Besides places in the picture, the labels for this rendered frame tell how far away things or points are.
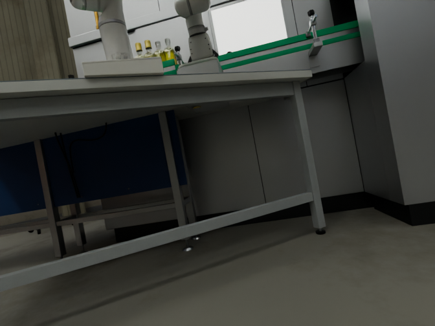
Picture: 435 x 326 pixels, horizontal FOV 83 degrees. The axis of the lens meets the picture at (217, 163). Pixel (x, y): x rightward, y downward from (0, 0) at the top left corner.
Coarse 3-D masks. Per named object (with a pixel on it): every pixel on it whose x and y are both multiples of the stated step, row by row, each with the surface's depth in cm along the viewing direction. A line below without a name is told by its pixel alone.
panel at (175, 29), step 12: (240, 0) 142; (204, 12) 145; (156, 24) 150; (168, 24) 149; (180, 24) 148; (204, 24) 145; (144, 36) 151; (156, 36) 150; (168, 36) 149; (180, 36) 148; (288, 36) 138; (144, 48) 152; (180, 48) 148; (216, 48) 145
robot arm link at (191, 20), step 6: (180, 0) 94; (186, 0) 94; (180, 6) 95; (186, 6) 95; (180, 12) 97; (186, 12) 97; (186, 18) 103; (192, 18) 103; (198, 18) 103; (186, 24) 105; (192, 24) 103; (198, 24) 103
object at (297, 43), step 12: (348, 24) 118; (300, 36) 122; (312, 36) 121; (324, 36) 120; (336, 36) 119; (348, 36) 118; (360, 36) 118; (252, 48) 125; (264, 48) 125; (276, 48) 124; (288, 48) 123; (300, 48) 122; (228, 60) 128; (240, 60) 127; (252, 60) 126
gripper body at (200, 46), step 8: (200, 32) 104; (192, 40) 106; (200, 40) 106; (208, 40) 106; (192, 48) 107; (200, 48) 107; (208, 48) 106; (192, 56) 109; (200, 56) 108; (208, 56) 108
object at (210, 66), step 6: (210, 60) 100; (216, 60) 99; (192, 66) 101; (198, 66) 101; (204, 66) 100; (210, 66) 100; (216, 66) 99; (180, 72) 102; (186, 72) 101; (192, 72) 101; (198, 72) 101; (204, 72) 100; (210, 72) 100; (216, 72) 99
